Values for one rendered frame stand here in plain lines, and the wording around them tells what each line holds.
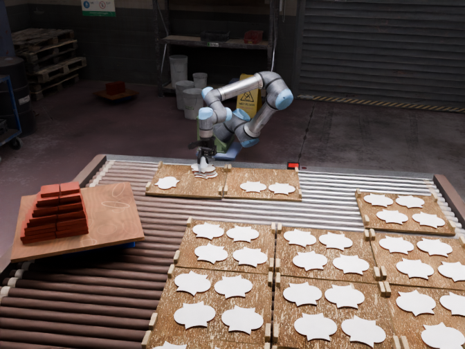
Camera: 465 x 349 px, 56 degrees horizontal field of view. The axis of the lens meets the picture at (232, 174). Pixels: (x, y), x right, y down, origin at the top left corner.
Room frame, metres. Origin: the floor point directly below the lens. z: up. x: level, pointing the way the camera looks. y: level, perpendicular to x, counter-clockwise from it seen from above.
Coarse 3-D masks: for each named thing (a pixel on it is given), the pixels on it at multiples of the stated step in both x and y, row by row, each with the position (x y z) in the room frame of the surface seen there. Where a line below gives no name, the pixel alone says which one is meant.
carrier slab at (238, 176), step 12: (240, 168) 2.33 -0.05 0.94; (252, 168) 2.33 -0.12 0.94; (228, 180) 2.18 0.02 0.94; (240, 180) 2.18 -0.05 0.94; (252, 180) 2.18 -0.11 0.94; (264, 180) 2.19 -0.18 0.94; (276, 180) 2.19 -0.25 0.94; (288, 180) 2.19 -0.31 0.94; (228, 192) 2.04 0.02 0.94; (240, 192) 2.05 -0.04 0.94; (264, 192) 2.05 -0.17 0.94
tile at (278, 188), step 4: (276, 184) 2.12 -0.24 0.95; (280, 184) 2.12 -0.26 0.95; (284, 184) 2.12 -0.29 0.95; (288, 184) 2.12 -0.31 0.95; (268, 188) 2.08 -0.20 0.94; (272, 188) 2.07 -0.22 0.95; (276, 188) 2.07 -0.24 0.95; (280, 188) 2.07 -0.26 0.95; (284, 188) 2.07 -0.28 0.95; (288, 188) 2.07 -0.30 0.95; (292, 188) 2.08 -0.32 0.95; (276, 192) 2.03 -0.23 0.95; (280, 192) 2.04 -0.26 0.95; (284, 192) 2.04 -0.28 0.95; (288, 192) 2.04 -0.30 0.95; (292, 192) 2.04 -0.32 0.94
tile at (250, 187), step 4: (244, 184) 2.11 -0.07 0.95; (248, 184) 2.12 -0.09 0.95; (252, 184) 2.12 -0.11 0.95; (256, 184) 2.12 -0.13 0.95; (260, 184) 2.12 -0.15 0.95; (244, 188) 2.07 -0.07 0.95; (248, 188) 2.07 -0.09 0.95; (252, 188) 2.07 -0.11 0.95; (256, 188) 2.07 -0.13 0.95; (260, 188) 2.07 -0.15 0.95; (264, 188) 2.07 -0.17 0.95; (248, 192) 2.04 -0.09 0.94; (252, 192) 2.04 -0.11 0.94; (256, 192) 2.04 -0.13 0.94
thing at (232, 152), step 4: (232, 144) 2.85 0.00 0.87; (236, 144) 2.85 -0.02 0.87; (240, 144) 2.85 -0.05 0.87; (232, 148) 2.78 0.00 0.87; (236, 148) 2.78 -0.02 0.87; (240, 148) 2.78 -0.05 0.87; (228, 152) 2.71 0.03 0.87; (232, 152) 2.71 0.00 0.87; (236, 152) 2.71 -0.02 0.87; (212, 156) 2.66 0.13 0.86; (216, 156) 2.65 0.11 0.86; (220, 156) 2.65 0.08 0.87; (224, 156) 2.64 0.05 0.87; (228, 156) 2.64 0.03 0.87; (232, 156) 2.64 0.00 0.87; (236, 156) 2.67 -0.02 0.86; (216, 160) 2.71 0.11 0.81; (220, 160) 2.70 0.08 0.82; (224, 160) 2.71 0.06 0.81; (228, 160) 2.72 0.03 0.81; (232, 160) 2.63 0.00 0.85
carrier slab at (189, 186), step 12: (168, 168) 2.32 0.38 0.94; (180, 168) 2.32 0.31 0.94; (216, 168) 2.33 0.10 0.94; (156, 180) 2.17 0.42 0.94; (180, 180) 2.17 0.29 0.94; (192, 180) 2.17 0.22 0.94; (204, 180) 2.17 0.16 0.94; (216, 180) 2.18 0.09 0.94; (156, 192) 2.03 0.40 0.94; (168, 192) 2.03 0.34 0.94; (180, 192) 2.04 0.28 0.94; (192, 192) 2.04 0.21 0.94; (204, 192) 2.04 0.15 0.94; (216, 192) 2.04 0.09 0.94
